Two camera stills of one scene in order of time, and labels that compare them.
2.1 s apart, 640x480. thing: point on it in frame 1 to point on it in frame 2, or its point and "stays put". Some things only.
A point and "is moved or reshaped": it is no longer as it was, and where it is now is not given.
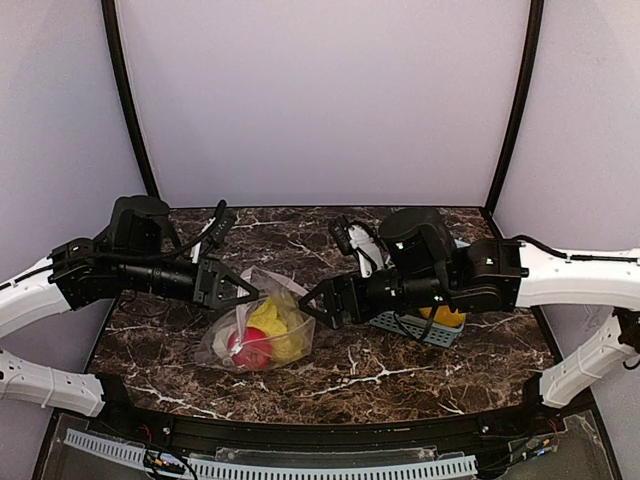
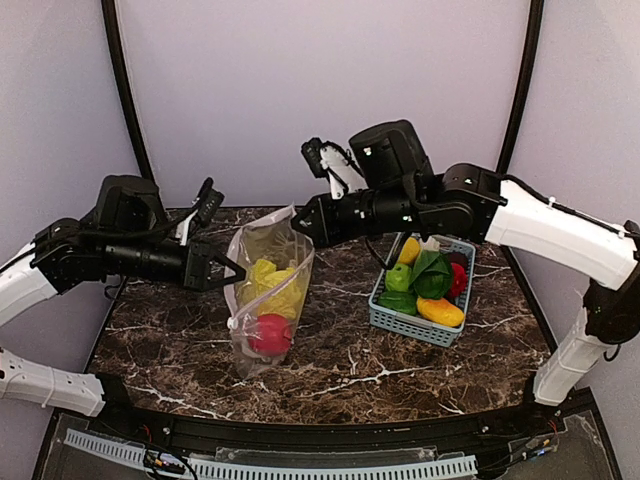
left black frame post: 116,50 stays put
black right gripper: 341,300 to 323,220
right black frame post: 535,16 stays put
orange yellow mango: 443,316 stays put
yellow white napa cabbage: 286,326 to 272,291
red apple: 256,351 to 271,335
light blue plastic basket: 441,335 stays put
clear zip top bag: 263,332 is moved or reshaped
